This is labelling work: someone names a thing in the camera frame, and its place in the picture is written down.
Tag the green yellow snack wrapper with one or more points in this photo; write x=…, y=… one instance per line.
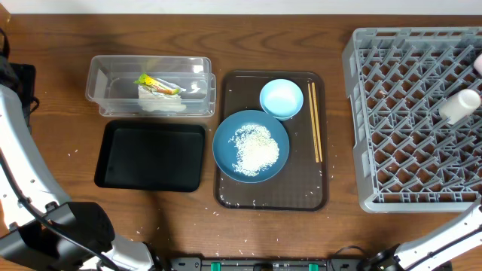
x=155, y=85

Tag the white tissue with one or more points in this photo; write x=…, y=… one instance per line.
x=150, y=101

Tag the white cup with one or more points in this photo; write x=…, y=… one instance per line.
x=460, y=105

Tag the pink cup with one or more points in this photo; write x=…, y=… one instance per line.
x=478, y=65

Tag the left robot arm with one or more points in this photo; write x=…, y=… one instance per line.
x=46, y=229

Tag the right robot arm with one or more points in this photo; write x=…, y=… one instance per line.
x=429, y=252

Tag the grey dishwasher rack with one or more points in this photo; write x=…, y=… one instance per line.
x=407, y=157

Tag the large dark blue plate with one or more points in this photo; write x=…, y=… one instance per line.
x=225, y=152

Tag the pile of white rice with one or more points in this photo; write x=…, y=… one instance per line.
x=256, y=150

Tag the light blue bowl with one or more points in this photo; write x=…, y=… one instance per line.
x=281, y=98

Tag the left wooden chopstick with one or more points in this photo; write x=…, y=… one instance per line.
x=315, y=146

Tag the wooden chopstick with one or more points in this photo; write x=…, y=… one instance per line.
x=315, y=146
x=316, y=116

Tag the dark brown serving tray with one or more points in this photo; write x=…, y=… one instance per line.
x=302, y=183

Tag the right wooden chopstick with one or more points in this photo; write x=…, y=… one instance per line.
x=316, y=116

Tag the black plastic tray bin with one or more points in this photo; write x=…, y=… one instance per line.
x=140, y=155

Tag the clear plastic bin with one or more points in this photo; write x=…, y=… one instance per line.
x=110, y=84

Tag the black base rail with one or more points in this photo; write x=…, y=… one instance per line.
x=196, y=264

